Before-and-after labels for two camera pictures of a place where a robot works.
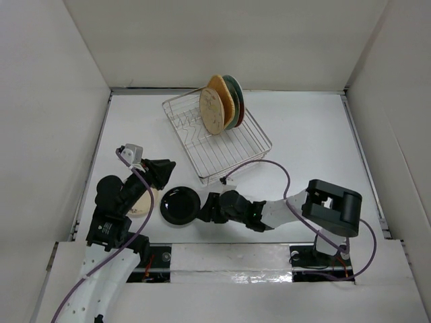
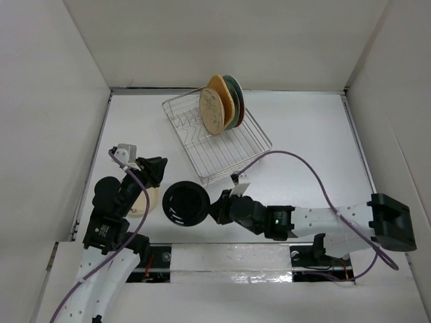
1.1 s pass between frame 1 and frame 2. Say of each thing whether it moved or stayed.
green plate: stayed
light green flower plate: stayed
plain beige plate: stayed
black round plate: moved
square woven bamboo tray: stayed
